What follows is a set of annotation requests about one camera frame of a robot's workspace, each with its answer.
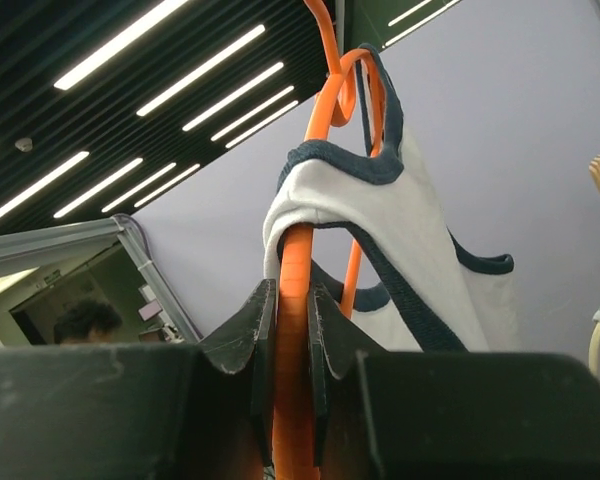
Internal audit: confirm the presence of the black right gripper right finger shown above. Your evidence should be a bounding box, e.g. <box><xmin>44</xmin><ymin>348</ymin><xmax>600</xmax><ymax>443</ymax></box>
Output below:
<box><xmin>308</xmin><ymin>284</ymin><xmax>600</xmax><ymax>479</ymax></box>

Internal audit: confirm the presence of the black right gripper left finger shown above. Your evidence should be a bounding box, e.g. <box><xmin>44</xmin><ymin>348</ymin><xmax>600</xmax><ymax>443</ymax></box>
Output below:
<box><xmin>0</xmin><ymin>280</ymin><xmax>276</xmax><ymax>479</ymax></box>

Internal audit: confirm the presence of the orange plastic hanger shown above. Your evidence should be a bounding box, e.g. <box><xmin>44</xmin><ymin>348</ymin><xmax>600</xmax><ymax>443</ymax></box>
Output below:
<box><xmin>272</xmin><ymin>0</ymin><xmax>389</xmax><ymax>480</ymax></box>

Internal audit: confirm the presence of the white navy-trimmed tank top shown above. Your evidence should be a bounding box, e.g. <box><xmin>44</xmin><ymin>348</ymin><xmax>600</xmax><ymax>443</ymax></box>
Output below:
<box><xmin>263</xmin><ymin>71</ymin><xmax>519</xmax><ymax>351</ymax></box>

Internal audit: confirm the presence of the cream plastic hanger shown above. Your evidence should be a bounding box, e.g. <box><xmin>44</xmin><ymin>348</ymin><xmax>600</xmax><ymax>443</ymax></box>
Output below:
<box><xmin>588</xmin><ymin>322</ymin><xmax>600</xmax><ymax>376</ymax></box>

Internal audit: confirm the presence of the person in background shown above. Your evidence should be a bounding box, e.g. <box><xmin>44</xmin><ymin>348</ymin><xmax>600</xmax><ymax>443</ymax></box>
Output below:
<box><xmin>53</xmin><ymin>299</ymin><xmax>123</xmax><ymax>345</ymax></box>

